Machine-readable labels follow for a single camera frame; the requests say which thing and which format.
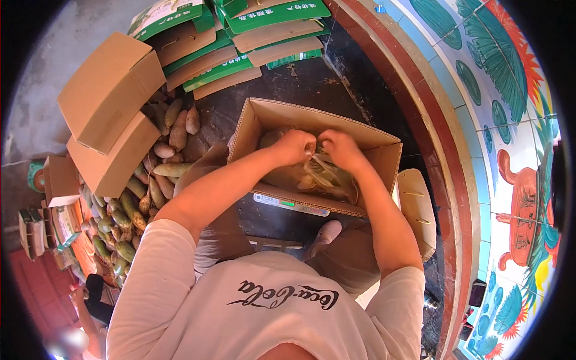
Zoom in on person's body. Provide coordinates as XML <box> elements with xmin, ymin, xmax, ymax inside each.
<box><xmin>106</xmin><ymin>219</ymin><xmax>426</xmax><ymax>360</ymax></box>

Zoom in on person's left hand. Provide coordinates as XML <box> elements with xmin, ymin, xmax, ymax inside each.
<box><xmin>270</xmin><ymin>130</ymin><xmax>317</xmax><ymax>166</ymax></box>

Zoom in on open brown cardboard box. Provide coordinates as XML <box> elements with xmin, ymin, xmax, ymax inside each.
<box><xmin>227</xmin><ymin>97</ymin><xmax>402</xmax><ymax>218</ymax></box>

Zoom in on small closed cardboard box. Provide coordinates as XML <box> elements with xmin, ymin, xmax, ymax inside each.
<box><xmin>43</xmin><ymin>155</ymin><xmax>82</xmax><ymax>208</ymax></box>

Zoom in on white weighing scale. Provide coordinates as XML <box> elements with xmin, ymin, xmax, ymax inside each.
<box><xmin>252</xmin><ymin>193</ymin><xmax>331</xmax><ymax>218</ymax></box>

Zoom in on stack of green flat cartons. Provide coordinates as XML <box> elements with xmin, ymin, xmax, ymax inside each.
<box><xmin>127</xmin><ymin>0</ymin><xmax>332</xmax><ymax>101</ymax></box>

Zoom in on clear plastic bag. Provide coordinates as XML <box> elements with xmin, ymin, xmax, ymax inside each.
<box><xmin>259</xmin><ymin>127</ymin><xmax>361</xmax><ymax>204</ymax></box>

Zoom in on large closed cardboard box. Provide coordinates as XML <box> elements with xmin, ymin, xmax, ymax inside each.
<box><xmin>58</xmin><ymin>31</ymin><xmax>167</xmax><ymax>155</ymax></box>

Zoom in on person's right hand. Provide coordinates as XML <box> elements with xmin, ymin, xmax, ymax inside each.
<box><xmin>317</xmin><ymin>130</ymin><xmax>371</xmax><ymax>173</ymax></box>

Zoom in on medium closed cardboard box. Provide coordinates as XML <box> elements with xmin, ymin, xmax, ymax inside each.
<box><xmin>67</xmin><ymin>112</ymin><xmax>162</xmax><ymax>199</ymax></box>

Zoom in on person's legs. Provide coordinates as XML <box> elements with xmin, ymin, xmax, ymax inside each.
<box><xmin>173</xmin><ymin>144</ymin><xmax>383</xmax><ymax>298</ymax></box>

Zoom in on black box-shaped object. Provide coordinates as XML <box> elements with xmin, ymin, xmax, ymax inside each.
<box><xmin>468</xmin><ymin>279</ymin><xmax>488</xmax><ymax>308</ymax></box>

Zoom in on green round object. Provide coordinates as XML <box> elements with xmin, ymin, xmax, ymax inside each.
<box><xmin>27</xmin><ymin>161</ymin><xmax>47</xmax><ymax>194</ymax></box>

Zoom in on person's right fingers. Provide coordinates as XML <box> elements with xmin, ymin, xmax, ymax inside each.
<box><xmin>317</xmin><ymin>130</ymin><xmax>336</xmax><ymax>158</ymax></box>

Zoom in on stack of printed gift boxes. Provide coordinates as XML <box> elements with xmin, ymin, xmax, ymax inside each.
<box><xmin>18</xmin><ymin>200</ymin><xmax>97</xmax><ymax>276</ymax></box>

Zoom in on person's left fingers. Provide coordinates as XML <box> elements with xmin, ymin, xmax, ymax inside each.
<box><xmin>301</xmin><ymin>133</ymin><xmax>317</xmax><ymax>162</ymax></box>

